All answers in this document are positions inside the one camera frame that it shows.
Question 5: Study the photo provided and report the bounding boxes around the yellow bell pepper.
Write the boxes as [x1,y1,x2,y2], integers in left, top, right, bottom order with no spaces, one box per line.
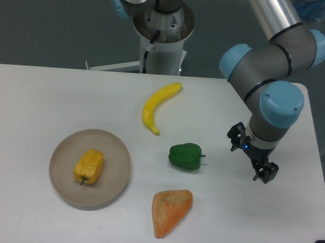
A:
[73,149,104,185]

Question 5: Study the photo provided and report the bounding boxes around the green bell pepper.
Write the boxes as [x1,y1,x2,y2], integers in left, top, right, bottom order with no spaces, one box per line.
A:
[168,142,205,171]

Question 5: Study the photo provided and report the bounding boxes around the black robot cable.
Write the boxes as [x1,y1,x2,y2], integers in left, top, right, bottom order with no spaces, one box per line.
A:
[140,28,162,76]

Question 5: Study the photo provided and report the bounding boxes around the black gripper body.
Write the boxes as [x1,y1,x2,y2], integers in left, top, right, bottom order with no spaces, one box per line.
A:
[237,134,273,168]

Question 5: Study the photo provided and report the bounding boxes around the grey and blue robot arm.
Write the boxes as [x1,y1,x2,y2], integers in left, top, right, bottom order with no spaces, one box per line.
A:
[112,0,325,183]

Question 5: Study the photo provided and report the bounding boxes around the yellow banana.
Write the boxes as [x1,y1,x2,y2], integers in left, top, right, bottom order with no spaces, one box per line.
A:
[141,82,183,136]

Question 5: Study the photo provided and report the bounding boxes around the beige round plate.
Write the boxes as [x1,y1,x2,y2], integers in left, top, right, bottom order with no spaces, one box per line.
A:
[49,129,131,210]

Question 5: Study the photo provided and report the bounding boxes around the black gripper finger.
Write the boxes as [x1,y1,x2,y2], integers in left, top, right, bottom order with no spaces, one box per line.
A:
[227,122,246,151]
[253,161,279,184]

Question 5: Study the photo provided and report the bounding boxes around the orange triangular bread piece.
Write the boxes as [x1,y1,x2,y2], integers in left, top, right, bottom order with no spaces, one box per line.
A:
[151,189,193,239]

